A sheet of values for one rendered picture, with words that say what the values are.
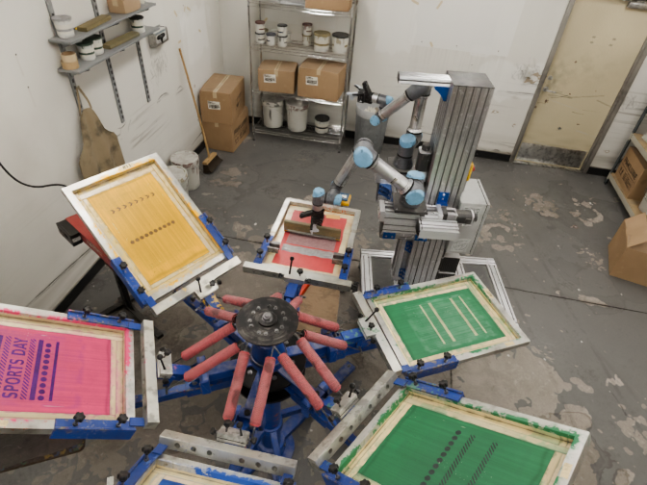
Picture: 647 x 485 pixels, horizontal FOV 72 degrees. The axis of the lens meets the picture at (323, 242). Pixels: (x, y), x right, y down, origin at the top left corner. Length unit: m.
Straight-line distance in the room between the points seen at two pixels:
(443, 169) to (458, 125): 0.33
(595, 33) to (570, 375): 3.90
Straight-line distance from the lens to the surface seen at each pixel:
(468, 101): 2.96
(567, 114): 6.66
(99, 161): 4.28
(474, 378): 3.82
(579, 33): 6.32
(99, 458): 3.48
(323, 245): 3.11
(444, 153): 3.09
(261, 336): 2.12
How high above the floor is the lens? 2.98
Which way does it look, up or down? 40 degrees down
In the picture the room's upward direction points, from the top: 5 degrees clockwise
